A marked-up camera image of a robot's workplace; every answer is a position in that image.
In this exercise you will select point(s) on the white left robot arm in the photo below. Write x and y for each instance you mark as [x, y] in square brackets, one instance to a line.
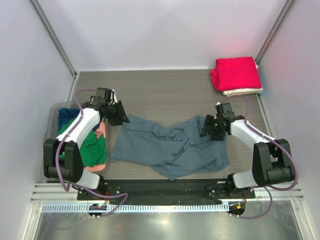
[62, 158]

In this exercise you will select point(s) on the pink t shirt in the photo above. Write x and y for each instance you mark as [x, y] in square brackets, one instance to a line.
[99, 132]

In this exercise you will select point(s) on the navy blue t shirt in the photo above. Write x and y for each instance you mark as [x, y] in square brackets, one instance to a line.
[65, 115]

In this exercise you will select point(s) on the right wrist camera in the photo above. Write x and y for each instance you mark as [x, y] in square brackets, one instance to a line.
[224, 110]

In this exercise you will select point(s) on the aluminium corner post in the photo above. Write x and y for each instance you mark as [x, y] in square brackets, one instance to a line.
[280, 19]
[52, 35]

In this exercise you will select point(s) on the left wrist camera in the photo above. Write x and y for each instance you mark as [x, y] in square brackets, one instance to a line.
[105, 96]

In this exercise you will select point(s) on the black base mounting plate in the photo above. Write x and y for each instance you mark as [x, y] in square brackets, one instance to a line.
[164, 189]

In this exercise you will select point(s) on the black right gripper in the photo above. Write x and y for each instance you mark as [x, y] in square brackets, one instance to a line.
[216, 136]

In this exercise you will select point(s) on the green t shirt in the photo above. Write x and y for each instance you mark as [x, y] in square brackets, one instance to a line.
[93, 151]

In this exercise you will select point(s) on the right aluminium corner post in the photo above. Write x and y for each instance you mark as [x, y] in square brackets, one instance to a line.
[280, 19]

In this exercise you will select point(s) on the clear plastic storage bin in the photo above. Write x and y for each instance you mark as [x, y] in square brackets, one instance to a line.
[52, 130]

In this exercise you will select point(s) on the grey blue t shirt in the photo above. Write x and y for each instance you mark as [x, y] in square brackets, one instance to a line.
[173, 151]

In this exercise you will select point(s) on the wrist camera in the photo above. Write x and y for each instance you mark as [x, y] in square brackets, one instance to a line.
[224, 110]
[105, 96]

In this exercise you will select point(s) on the left aluminium corner post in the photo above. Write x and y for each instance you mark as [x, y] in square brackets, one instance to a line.
[52, 35]

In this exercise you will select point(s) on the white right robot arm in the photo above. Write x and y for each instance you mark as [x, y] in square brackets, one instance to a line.
[272, 162]

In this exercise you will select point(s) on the folded cream t shirt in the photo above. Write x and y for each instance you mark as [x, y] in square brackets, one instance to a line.
[243, 91]

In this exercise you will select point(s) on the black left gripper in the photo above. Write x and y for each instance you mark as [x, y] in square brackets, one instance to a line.
[121, 117]

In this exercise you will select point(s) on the white slotted cable duct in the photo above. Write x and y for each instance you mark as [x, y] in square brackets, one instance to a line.
[100, 208]

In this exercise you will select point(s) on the folded red t shirt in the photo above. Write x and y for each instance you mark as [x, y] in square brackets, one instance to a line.
[215, 72]

